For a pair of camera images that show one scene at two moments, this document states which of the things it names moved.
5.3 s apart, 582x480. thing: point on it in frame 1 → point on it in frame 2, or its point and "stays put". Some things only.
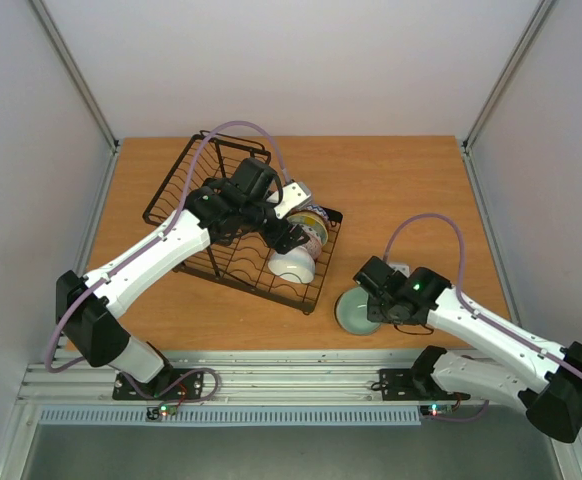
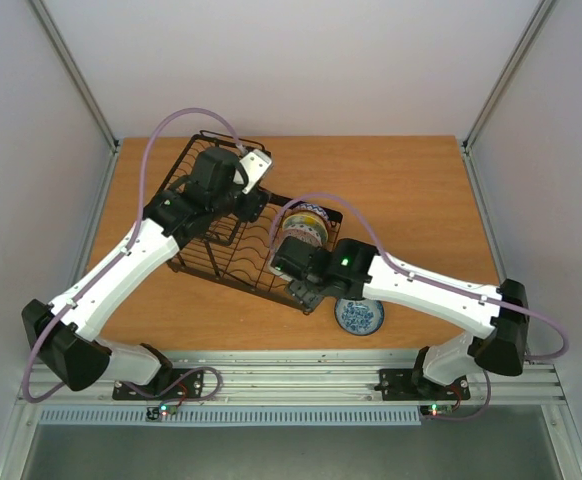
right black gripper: [374, 306] → [300, 291]
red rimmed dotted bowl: [314, 243] stays put
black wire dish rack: [241, 263] stays put
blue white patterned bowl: [320, 210] stays put
